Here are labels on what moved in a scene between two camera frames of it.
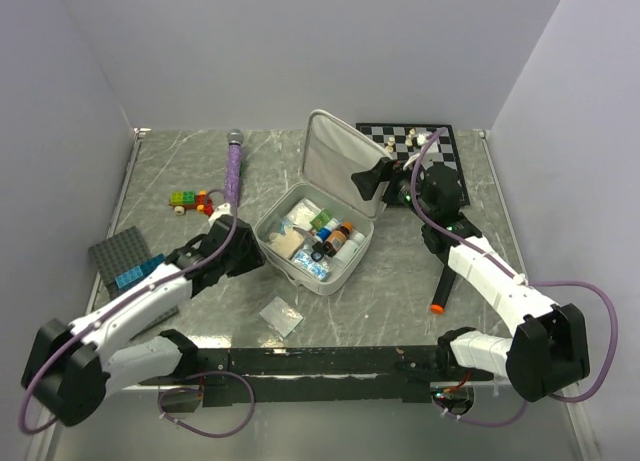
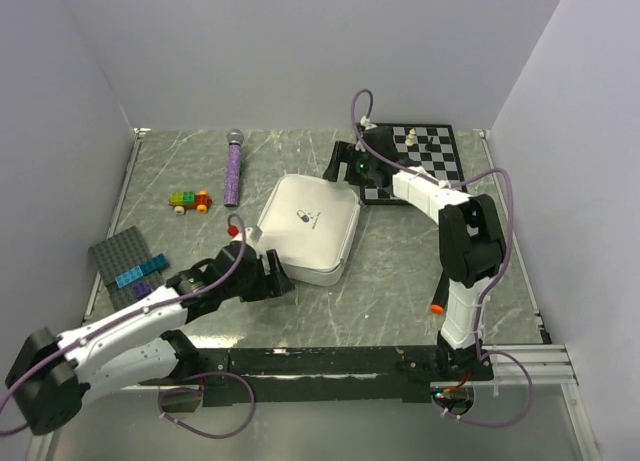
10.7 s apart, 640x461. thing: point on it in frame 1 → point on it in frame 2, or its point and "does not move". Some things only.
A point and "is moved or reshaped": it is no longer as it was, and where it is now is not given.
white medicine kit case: x=319 y=234 is moved or reshaped
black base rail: x=321 y=376 does not move
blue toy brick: x=139 y=270 does not move
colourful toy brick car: x=181 y=201 does not move
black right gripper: x=386 y=170 → x=345 y=151
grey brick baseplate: x=118 y=255 does not move
